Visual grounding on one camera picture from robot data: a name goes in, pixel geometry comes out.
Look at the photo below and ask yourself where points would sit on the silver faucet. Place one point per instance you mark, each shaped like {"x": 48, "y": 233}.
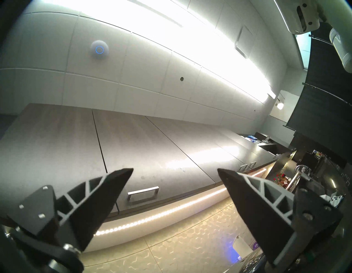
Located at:
{"x": 294, "y": 179}

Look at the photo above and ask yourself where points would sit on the blue white carton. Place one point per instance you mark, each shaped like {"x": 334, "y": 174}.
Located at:
{"x": 252, "y": 138}

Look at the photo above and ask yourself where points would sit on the purple coffee box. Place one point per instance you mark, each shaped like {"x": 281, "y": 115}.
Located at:
{"x": 255, "y": 245}

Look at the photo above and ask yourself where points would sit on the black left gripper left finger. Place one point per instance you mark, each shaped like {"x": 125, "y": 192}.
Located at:
{"x": 90, "y": 203}

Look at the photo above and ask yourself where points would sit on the round ceiling access point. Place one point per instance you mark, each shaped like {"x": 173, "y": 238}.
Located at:
{"x": 99, "y": 50}

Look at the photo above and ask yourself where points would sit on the checkered dish cloth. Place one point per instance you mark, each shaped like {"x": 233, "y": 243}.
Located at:
{"x": 337, "y": 199}

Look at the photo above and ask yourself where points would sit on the square ceiling vent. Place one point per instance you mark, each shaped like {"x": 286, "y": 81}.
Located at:
{"x": 243, "y": 41}

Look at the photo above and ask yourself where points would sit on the wall spot lamp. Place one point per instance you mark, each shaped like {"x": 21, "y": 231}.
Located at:
{"x": 280, "y": 105}

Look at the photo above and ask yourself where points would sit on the grey upper wall cabinet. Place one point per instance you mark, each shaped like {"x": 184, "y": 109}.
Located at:
{"x": 137, "y": 143}

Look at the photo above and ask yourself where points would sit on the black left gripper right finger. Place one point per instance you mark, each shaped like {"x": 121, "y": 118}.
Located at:
{"x": 253, "y": 209}

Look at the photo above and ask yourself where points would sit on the black roller blind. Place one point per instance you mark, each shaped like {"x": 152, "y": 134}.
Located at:
{"x": 324, "y": 110}

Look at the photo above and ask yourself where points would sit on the white robot head housing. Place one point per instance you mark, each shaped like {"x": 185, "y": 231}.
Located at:
{"x": 302, "y": 16}

